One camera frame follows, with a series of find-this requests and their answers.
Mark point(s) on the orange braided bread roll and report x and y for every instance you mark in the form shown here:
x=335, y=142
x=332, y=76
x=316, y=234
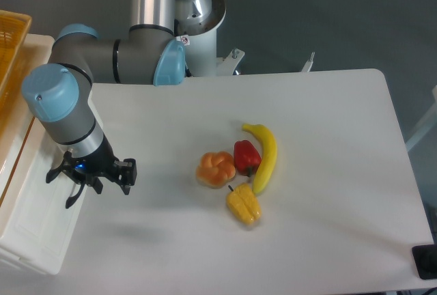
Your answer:
x=215, y=169

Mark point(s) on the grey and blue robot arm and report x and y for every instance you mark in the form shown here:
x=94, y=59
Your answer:
x=150, y=55

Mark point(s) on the white table bracket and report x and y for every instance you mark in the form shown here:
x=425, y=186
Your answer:
x=309, y=63

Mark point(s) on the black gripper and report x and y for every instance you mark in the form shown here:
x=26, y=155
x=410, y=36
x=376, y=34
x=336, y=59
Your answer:
x=102, y=163

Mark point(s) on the yellow banana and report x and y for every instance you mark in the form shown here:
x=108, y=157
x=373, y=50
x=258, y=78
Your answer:
x=269, y=155

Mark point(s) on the yellow plastic basket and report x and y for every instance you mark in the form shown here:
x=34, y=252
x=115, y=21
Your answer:
x=14, y=29

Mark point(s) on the white top drawer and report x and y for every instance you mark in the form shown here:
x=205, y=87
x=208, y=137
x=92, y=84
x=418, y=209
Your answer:
x=52, y=91

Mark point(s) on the black device at table edge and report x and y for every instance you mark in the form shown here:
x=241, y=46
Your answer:
x=425, y=261

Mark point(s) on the red bell pepper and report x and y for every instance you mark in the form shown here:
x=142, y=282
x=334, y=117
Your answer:
x=246, y=158

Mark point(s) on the yellow bell pepper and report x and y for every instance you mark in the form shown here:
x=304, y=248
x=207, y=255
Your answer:
x=243, y=204

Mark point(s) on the white frame at right edge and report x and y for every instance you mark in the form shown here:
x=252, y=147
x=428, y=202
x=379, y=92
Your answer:
x=423, y=126

